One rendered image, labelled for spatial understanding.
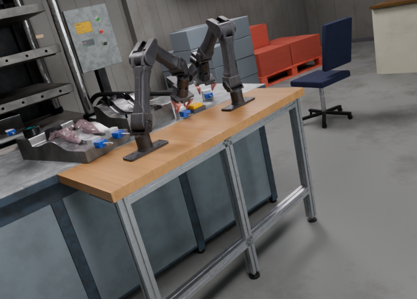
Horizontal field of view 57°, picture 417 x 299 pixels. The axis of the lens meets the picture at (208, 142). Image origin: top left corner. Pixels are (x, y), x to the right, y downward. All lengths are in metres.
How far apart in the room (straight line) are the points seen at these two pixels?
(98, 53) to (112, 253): 1.39
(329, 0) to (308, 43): 2.23
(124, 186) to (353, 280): 1.15
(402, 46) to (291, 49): 1.67
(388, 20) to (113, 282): 4.44
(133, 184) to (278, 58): 4.88
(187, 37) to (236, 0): 2.43
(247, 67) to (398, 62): 1.88
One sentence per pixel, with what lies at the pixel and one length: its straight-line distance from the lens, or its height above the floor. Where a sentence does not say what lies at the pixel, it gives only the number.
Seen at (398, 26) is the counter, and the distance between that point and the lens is 5.37.
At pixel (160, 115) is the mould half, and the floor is 0.85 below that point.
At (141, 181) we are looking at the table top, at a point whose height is 0.78.
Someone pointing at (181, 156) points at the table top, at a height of 0.79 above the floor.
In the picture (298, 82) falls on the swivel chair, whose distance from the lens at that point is 3.84.
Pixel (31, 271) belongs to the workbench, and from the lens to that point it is 1.87.
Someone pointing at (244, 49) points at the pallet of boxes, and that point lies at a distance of 4.97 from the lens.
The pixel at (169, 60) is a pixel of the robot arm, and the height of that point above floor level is 1.11.
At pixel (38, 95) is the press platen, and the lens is 2.57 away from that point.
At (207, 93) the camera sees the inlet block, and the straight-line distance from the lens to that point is 2.22.
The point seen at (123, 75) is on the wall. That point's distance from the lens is 5.47.
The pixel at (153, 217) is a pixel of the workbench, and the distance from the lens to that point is 2.03.
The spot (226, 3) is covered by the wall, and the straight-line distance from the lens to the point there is 6.93.
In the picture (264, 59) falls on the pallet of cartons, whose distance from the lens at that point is 5.87.
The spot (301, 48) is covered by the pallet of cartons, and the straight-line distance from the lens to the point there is 6.40.
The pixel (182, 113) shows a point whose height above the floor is 0.84.
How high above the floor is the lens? 1.29
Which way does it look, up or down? 19 degrees down
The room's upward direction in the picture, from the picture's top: 13 degrees counter-clockwise
